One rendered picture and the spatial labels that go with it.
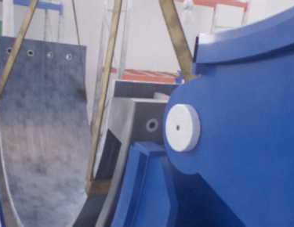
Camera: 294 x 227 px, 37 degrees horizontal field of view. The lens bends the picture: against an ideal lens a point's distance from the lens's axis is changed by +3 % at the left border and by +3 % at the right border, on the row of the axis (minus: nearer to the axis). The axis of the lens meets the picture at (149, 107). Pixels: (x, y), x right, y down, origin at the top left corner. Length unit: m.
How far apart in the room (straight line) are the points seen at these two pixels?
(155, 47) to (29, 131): 7.11
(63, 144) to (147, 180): 2.04
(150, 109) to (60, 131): 2.06
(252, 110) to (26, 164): 2.39
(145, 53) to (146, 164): 8.75
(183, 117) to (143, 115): 0.28
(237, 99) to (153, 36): 9.14
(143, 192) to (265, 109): 0.60
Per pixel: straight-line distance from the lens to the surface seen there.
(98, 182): 1.74
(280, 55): 0.98
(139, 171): 1.42
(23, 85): 3.51
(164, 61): 10.39
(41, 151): 3.33
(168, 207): 1.32
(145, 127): 1.47
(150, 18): 10.12
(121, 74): 8.34
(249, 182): 1.04
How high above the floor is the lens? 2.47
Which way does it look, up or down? 10 degrees down
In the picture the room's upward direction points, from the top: 8 degrees clockwise
